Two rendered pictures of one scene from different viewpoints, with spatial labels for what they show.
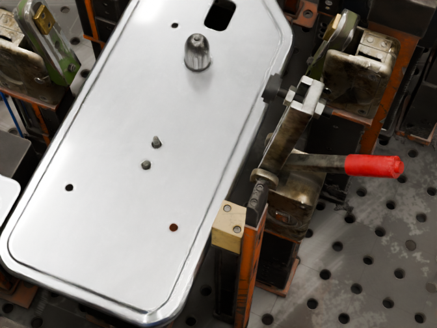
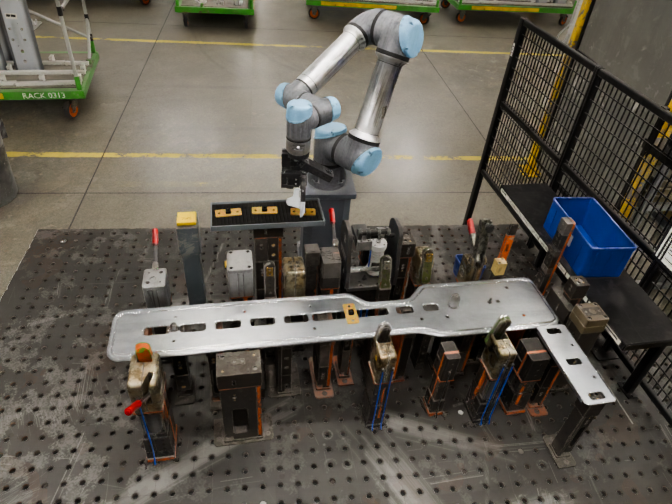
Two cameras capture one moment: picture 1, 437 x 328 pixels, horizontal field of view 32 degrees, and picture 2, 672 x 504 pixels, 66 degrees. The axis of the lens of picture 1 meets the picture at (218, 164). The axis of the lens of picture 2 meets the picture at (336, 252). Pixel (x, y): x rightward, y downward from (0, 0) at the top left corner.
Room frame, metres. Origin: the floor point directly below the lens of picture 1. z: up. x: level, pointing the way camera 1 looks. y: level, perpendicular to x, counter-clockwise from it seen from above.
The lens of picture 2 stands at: (1.54, 0.80, 2.17)
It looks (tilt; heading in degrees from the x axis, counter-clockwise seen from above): 39 degrees down; 235
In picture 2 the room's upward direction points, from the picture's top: 5 degrees clockwise
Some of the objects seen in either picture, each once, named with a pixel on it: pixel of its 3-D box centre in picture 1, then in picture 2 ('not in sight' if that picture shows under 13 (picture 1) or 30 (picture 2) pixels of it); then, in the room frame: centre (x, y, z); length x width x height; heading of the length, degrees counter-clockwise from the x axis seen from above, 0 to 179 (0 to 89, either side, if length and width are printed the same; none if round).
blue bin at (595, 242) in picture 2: not in sight; (586, 235); (-0.07, 0.05, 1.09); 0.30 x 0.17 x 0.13; 65
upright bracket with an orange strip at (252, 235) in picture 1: (247, 280); (494, 279); (0.26, -0.04, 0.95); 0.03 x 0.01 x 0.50; 159
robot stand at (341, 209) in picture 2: not in sight; (324, 221); (0.60, -0.67, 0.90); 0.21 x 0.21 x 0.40; 65
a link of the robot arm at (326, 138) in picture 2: not in sight; (331, 142); (0.60, -0.66, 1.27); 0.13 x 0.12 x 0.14; 106
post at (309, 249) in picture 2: not in sight; (309, 291); (0.86, -0.33, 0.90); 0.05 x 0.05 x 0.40; 69
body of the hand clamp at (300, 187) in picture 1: (279, 230); (462, 294); (0.35, -0.08, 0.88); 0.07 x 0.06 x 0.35; 69
